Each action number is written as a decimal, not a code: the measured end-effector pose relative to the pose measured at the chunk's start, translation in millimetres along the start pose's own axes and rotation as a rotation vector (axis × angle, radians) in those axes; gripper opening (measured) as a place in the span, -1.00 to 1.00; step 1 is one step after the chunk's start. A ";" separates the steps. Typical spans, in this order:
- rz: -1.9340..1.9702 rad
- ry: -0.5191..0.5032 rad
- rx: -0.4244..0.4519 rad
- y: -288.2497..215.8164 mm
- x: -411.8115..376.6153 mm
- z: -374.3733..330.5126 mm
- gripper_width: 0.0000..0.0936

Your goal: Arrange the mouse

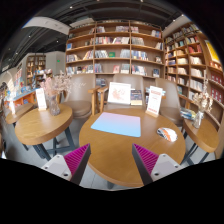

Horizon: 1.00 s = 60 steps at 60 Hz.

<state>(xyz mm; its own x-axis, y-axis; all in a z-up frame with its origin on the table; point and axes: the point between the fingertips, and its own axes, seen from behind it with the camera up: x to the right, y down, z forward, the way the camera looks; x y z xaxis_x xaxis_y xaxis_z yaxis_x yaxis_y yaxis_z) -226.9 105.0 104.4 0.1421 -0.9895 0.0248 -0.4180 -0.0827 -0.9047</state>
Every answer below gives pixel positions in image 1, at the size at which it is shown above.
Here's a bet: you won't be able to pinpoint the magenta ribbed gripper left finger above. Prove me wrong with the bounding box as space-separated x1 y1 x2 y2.
42 144 91 185

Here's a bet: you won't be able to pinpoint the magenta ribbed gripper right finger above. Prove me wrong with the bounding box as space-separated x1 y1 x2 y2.
132 144 182 185

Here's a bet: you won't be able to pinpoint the white orange computer mouse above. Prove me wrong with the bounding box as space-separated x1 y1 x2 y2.
157 127 178 142

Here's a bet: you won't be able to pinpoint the blue pink gradient mouse pad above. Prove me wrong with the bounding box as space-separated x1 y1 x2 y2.
91 112 141 137

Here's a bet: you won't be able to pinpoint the round wooden centre table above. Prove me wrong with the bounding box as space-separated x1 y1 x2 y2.
79 108 185 187

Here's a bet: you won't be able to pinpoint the round wooden table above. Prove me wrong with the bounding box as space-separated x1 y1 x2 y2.
181 117 220 166
14 103 74 162
79 108 185 187

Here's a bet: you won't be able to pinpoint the round wooden left table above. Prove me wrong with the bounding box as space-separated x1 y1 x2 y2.
14 103 74 162

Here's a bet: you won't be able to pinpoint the brown armchair right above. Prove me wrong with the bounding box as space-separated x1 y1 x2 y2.
155 78 183 126

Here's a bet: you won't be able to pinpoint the brown armchair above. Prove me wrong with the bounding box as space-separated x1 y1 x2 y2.
97 73 147 113
155 78 183 126
64 73 99 119

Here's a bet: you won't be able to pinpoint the stack of books right table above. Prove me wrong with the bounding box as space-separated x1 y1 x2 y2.
180 108 196 120

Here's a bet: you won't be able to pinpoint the round wooden right table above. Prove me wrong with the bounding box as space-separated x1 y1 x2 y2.
181 117 220 166

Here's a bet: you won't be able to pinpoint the brown armchair left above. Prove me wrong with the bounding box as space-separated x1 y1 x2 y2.
64 73 99 119

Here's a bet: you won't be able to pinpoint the dark book on chair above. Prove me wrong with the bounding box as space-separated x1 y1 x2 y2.
130 90 143 105

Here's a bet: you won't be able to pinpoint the white red sign stand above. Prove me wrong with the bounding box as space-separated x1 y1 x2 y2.
146 86 162 117

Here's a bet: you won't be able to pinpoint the white picture display board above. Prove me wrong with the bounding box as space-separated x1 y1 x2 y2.
108 82 131 105

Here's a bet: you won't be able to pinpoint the white sign stand left table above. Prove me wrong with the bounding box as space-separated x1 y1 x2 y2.
36 88 47 111

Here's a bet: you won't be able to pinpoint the orange display counter left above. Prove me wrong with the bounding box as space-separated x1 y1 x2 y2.
13 90 36 106

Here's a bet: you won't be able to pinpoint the small round table far left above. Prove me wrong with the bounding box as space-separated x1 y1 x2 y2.
6 103 34 124

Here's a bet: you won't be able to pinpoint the glass vase dried flowers right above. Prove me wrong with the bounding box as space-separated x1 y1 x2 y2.
193 79 213 128

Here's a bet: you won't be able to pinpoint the glass vase dried flowers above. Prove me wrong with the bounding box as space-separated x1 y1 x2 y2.
193 79 213 128
40 73 71 116

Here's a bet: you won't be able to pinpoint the brown armchair centre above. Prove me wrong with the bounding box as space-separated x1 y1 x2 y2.
97 73 147 113

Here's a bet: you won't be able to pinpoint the glass vase dried flowers left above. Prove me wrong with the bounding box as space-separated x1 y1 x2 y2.
40 73 71 116

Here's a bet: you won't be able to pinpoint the distant wooden bookshelf left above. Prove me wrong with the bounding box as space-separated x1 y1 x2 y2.
26 54 46 88

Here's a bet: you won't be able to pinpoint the wooden bookshelf right wall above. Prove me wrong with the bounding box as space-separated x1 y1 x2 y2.
162 21 224 134

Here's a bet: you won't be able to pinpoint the wooden bookshelf wall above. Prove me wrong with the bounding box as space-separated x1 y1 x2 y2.
162 21 224 134
64 20 165 80

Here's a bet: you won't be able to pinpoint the wooden bookshelf back wall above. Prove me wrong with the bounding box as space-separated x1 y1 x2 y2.
64 20 165 80

